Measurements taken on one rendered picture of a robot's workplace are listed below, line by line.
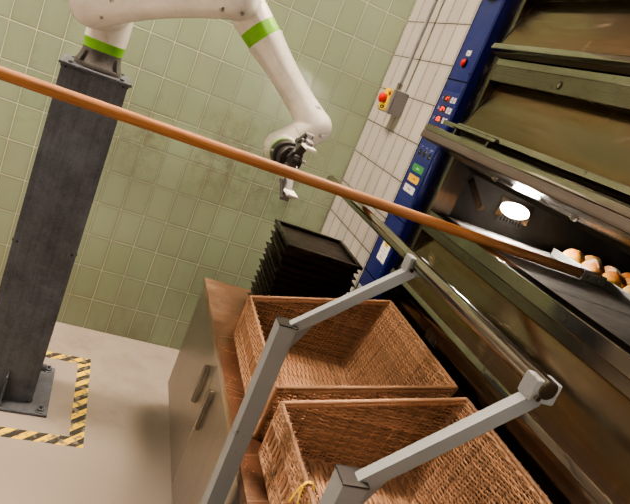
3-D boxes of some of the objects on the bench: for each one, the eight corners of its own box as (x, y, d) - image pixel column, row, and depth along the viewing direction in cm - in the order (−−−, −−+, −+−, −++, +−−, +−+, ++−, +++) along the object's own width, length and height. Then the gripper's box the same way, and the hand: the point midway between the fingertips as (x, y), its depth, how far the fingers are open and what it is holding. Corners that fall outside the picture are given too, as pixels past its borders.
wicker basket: (424, 482, 167) (469, 395, 160) (543, 691, 116) (617, 576, 109) (253, 450, 151) (295, 352, 144) (304, 677, 99) (373, 541, 92)
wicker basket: (361, 367, 221) (393, 299, 214) (419, 475, 169) (463, 388, 162) (230, 334, 206) (259, 258, 199) (250, 440, 154) (291, 343, 147)
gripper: (315, 122, 187) (332, 135, 167) (284, 199, 193) (298, 220, 173) (291, 113, 184) (306, 125, 165) (261, 191, 191) (272, 212, 171)
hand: (301, 173), depth 170 cm, fingers open, 13 cm apart
